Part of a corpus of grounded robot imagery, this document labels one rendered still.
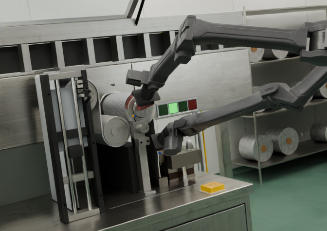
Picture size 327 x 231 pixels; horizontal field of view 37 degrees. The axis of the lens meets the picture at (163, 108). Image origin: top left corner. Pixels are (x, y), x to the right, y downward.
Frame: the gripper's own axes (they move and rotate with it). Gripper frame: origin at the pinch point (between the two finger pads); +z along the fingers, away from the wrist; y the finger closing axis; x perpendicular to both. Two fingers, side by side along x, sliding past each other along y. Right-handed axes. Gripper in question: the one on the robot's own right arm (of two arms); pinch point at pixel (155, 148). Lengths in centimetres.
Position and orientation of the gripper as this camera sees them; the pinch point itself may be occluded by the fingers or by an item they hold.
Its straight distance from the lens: 213.8
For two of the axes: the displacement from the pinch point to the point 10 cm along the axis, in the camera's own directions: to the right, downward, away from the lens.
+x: -3.7, -8.6, 3.4
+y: 8.5, -1.6, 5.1
